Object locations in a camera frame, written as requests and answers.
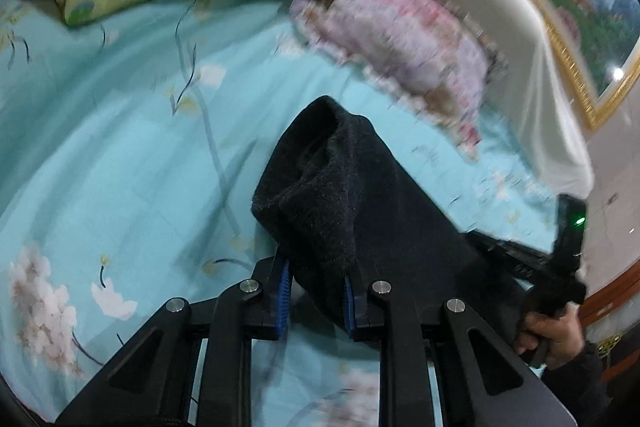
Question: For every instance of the person's right hand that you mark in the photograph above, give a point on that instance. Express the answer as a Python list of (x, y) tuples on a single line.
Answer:
[(555, 332)]

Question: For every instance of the light blue floral bed sheet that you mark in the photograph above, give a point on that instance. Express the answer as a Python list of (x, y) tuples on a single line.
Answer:
[(125, 147)]

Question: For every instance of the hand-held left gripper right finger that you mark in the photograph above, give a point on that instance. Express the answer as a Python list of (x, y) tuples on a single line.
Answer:
[(348, 302)]

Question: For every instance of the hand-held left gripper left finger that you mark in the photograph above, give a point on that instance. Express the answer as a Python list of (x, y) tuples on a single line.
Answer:
[(283, 294)]

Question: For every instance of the person's right forearm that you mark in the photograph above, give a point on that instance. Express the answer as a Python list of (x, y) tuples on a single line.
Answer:
[(580, 387)]

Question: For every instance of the pink floral pillow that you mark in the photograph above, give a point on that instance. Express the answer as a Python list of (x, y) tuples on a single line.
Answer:
[(400, 42)]

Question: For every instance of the black towel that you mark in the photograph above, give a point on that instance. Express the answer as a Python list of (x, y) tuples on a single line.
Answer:
[(350, 212)]

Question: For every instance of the white headboard cover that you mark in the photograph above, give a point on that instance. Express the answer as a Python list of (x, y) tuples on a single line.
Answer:
[(500, 22)]

